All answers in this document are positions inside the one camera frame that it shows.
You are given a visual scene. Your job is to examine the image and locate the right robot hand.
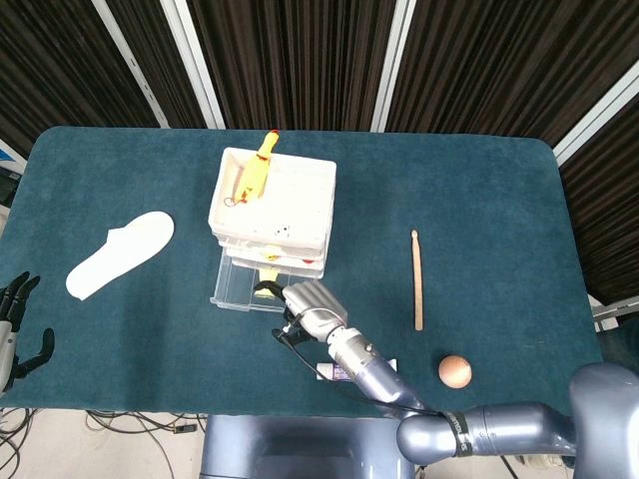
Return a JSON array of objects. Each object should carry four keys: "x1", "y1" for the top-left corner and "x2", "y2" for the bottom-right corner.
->
[{"x1": 253, "y1": 279, "x2": 349, "y2": 345}]

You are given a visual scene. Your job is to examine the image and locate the white plastic drawer unit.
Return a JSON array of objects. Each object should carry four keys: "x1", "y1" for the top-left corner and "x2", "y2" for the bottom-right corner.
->
[{"x1": 207, "y1": 146, "x2": 338, "y2": 278}]

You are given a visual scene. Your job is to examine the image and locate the clear drawer holding yellow toy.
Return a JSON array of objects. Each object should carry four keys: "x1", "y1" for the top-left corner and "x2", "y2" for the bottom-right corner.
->
[{"x1": 209, "y1": 246, "x2": 301, "y2": 314}]

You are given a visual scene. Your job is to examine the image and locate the white sock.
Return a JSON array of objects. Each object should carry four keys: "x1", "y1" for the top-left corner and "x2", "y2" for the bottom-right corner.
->
[{"x1": 65, "y1": 211, "x2": 176, "y2": 301}]

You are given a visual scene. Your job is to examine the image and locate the white partition frame post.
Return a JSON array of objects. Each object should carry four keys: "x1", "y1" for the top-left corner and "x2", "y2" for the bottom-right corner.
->
[
  {"x1": 552, "y1": 64, "x2": 639, "y2": 169},
  {"x1": 92, "y1": 0, "x2": 169, "y2": 129},
  {"x1": 369, "y1": 0, "x2": 418, "y2": 134},
  {"x1": 160, "y1": 0, "x2": 226, "y2": 130}
]

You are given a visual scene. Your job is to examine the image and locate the tangled floor cables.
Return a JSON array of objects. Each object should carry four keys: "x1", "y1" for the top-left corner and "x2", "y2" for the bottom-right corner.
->
[{"x1": 0, "y1": 407, "x2": 206, "y2": 479}]

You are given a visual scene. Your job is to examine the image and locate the wooden drumstick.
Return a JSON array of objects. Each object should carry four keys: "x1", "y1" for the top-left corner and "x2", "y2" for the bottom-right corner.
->
[{"x1": 410, "y1": 229, "x2": 425, "y2": 331}]

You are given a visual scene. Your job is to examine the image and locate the blue-grey robot torso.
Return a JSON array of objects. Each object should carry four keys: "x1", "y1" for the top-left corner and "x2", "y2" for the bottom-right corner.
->
[{"x1": 199, "y1": 413, "x2": 415, "y2": 479}]

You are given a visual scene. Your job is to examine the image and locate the blue white box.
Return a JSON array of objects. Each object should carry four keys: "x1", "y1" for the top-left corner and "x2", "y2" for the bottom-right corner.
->
[{"x1": 0, "y1": 138, "x2": 26, "y2": 206}]

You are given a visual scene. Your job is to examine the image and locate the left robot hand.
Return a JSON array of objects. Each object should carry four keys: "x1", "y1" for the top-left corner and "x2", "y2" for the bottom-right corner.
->
[{"x1": 0, "y1": 271, "x2": 56, "y2": 395}]

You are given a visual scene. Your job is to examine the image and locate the purple white toothpaste tube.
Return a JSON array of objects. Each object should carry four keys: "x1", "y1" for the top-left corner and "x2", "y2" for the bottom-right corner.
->
[{"x1": 316, "y1": 358, "x2": 399, "y2": 383}]

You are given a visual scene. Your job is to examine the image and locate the dark green fabric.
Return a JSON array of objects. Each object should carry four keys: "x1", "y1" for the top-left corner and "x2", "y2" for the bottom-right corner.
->
[{"x1": 596, "y1": 318, "x2": 639, "y2": 368}]

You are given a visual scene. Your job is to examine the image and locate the brown wooden egg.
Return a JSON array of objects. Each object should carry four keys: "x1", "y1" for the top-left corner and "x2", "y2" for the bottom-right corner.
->
[{"x1": 437, "y1": 353, "x2": 473, "y2": 388}]

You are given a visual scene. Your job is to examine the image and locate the yellow rubber chicken toy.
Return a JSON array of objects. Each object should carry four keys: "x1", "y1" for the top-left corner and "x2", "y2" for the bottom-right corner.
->
[{"x1": 223, "y1": 129, "x2": 281, "y2": 209}]

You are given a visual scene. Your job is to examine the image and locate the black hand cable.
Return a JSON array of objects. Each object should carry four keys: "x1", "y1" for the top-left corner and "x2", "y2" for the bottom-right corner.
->
[{"x1": 287, "y1": 338, "x2": 445, "y2": 416}]

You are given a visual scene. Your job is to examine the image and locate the pale yellow paper piece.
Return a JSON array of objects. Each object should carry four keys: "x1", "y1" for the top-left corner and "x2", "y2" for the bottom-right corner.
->
[{"x1": 254, "y1": 267, "x2": 282, "y2": 300}]

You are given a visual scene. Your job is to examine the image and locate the teal table cloth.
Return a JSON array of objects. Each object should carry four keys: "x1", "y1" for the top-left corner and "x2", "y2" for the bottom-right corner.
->
[{"x1": 0, "y1": 125, "x2": 613, "y2": 419}]

